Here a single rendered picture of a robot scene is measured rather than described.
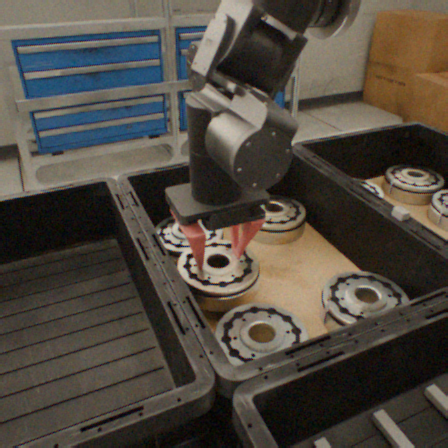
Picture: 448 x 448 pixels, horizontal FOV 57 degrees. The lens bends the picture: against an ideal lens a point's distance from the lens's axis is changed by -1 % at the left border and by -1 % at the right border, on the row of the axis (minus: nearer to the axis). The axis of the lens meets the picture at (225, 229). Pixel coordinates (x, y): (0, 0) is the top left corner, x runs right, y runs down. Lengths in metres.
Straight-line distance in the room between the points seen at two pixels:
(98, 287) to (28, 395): 0.17
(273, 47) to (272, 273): 0.31
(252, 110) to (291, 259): 0.31
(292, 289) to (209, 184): 0.21
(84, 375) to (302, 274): 0.31
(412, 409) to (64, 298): 0.43
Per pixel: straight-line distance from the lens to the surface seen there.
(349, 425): 0.45
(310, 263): 0.62
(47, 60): 2.32
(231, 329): 0.47
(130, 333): 0.52
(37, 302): 0.60
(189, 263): 0.53
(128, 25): 2.34
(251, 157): 0.34
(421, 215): 0.79
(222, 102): 0.40
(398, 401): 0.49
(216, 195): 0.43
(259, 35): 0.40
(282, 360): 0.36
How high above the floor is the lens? 1.20
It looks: 34 degrees down
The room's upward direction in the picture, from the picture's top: straight up
